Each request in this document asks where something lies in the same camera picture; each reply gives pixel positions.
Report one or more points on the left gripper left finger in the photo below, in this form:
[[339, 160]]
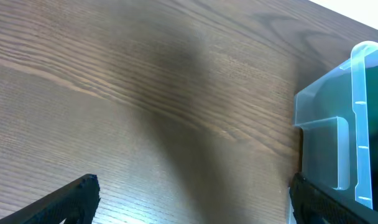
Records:
[[74, 203]]

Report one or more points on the dark green garment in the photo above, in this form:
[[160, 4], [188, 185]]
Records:
[[335, 98]]

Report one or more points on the clear plastic storage container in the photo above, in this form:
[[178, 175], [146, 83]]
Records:
[[336, 150]]

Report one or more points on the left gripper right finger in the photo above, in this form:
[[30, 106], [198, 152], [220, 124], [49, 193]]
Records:
[[312, 202]]

